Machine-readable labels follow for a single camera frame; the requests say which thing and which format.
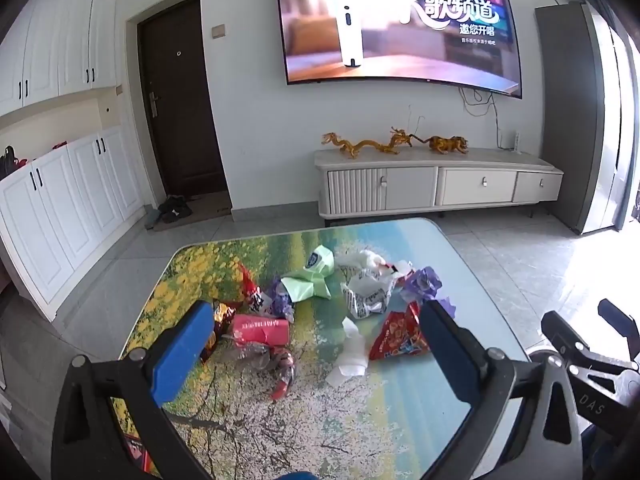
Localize clear red plastic wrapper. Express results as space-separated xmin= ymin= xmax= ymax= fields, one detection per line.
xmin=220 ymin=335 xmax=296 ymax=401

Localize dark brown entrance door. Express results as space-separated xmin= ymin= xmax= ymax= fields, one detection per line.
xmin=137 ymin=0 xmax=230 ymax=200

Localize golden tiger figurine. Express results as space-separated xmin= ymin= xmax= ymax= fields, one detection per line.
xmin=425 ymin=136 xmax=470 ymax=156

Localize pink snack packet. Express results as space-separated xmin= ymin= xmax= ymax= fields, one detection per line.
xmin=231 ymin=314 xmax=291 ymax=347

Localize dark bag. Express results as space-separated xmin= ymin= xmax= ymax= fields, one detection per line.
xmin=0 ymin=146 xmax=28 ymax=181

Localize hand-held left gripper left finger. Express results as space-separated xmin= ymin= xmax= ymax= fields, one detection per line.
xmin=50 ymin=301 xmax=215 ymax=480

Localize red white wrapper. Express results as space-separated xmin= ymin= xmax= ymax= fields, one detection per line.
xmin=377 ymin=260 xmax=416 ymax=278

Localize red snack bag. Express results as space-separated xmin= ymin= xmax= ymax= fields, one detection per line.
xmin=369 ymin=302 xmax=431 ymax=362

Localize red foil wrapper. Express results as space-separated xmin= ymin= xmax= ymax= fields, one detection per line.
xmin=235 ymin=262 xmax=263 ymax=311

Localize dark brown snack wrapper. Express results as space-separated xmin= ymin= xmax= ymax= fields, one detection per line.
xmin=200 ymin=299 xmax=236 ymax=363

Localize white base cabinets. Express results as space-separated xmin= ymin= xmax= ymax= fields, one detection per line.
xmin=0 ymin=127 xmax=146 ymax=321

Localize white plastic bag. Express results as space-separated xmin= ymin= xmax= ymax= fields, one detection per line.
xmin=336 ymin=249 xmax=388 ymax=281

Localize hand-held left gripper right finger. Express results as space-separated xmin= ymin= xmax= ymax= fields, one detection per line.
xmin=419 ymin=300 xmax=585 ymax=480

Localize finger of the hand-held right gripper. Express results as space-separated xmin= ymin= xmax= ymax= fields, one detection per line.
xmin=541 ymin=310 xmax=628 ymax=370
xmin=597 ymin=299 xmax=640 ymax=343

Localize golden dragon figurine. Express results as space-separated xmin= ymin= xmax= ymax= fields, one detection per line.
xmin=321 ymin=127 xmax=416 ymax=159

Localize mint green plastic bag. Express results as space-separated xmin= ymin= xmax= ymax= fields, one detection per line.
xmin=281 ymin=245 xmax=336 ymax=303

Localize white printed wrapper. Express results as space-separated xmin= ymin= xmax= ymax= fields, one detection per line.
xmin=341 ymin=270 xmax=396 ymax=320

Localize black shoes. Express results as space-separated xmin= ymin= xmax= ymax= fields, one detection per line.
xmin=157 ymin=195 xmax=193 ymax=223

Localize thin power cable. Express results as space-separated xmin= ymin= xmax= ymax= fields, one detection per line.
xmin=459 ymin=85 xmax=516 ymax=151

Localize white television stand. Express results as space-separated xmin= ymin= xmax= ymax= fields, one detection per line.
xmin=314 ymin=147 xmax=565 ymax=228

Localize wall-mounted curved television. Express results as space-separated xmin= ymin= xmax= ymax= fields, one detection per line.
xmin=274 ymin=0 xmax=523 ymax=100

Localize white wall cabinets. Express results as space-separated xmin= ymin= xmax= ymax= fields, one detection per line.
xmin=0 ymin=0 xmax=117 ymax=116

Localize landscape print folding table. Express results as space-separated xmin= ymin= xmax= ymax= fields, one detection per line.
xmin=120 ymin=217 xmax=533 ymax=480

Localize purple wrapper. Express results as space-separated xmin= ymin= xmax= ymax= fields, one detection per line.
xmin=400 ymin=266 xmax=458 ymax=317
xmin=262 ymin=280 xmax=296 ymax=323

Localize white tissue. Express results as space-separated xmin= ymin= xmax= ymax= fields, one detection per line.
xmin=326 ymin=317 xmax=370 ymax=388

